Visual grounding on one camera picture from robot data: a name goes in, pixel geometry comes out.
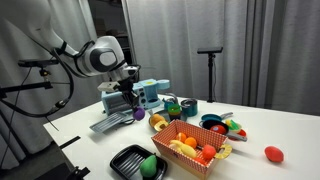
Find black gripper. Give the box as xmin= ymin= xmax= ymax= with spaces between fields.
xmin=118 ymin=77 xmax=139 ymax=108

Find purple plush toy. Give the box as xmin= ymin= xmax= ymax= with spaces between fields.
xmin=133 ymin=107 xmax=145 ymax=121

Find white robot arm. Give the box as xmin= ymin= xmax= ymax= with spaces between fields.
xmin=1 ymin=0 xmax=139 ymax=109

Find light blue toy oven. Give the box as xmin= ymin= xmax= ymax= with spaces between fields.
xmin=101 ymin=79 xmax=170 ymax=115

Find grey oven tray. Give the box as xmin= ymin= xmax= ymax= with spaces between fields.
xmin=90 ymin=112 xmax=127 ymax=133

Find stacked colourful cups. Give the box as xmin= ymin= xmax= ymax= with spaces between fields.
xmin=168 ymin=104 xmax=181 ymax=120

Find plush orange half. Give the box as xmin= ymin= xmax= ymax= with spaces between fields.
xmin=176 ymin=132 xmax=187 ymax=142

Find black grill tray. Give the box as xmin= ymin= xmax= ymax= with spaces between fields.
xmin=110 ymin=145 xmax=168 ymax=180

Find green plush pear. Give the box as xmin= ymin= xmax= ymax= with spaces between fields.
xmin=139 ymin=155 xmax=157 ymax=178

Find plush whole orange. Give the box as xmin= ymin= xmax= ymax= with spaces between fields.
xmin=185 ymin=137 xmax=198 ymax=148

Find yellow plush banana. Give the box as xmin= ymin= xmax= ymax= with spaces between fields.
xmin=169 ymin=140 xmax=197 ymax=158

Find red plush tomato in pan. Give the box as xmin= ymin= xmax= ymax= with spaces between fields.
xmin=210 ymin=125 xmax=226 ymax=134

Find red plush fruit in basket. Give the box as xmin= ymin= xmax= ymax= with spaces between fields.
xmin=202 ymin=145 xmax=216 ymax=159

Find yellow green plush corn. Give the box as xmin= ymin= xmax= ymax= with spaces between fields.
xmin=225 ymin=119 xmax=241 ymax=130

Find red plush fruit on table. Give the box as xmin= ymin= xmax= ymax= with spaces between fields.
xmin=264 ymin=146 xmax=284 ymax=163

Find grey round plate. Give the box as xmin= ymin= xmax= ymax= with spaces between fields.
xmin=148 ymin=110 xmax=171 ymax=123

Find teal small saucepan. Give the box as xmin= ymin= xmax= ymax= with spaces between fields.
xmin=201 ymin=112 xmax=233 ymax=121

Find black frying pan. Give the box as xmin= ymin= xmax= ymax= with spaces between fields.
xmin=199 ymin=120 xmax=247 ymax=142

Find red checkered basket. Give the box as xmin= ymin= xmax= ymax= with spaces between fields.
xmin=152 ymin=120 xmax=232 ymax=180

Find black table clamp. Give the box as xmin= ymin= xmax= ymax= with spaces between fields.
xmin=33 ymin=135 xmax=92 ymax=180

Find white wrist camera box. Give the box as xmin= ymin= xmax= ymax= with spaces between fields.
xmin=97 ymin=82 xmax=120 ymax=93

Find camera on black stand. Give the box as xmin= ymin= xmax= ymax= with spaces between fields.
xmin=197 ymin=46 xmax=223 ymax=103

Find left camera tripod rig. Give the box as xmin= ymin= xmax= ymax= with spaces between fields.
xmin=0 ymin=59 xmax=59 ymax=163

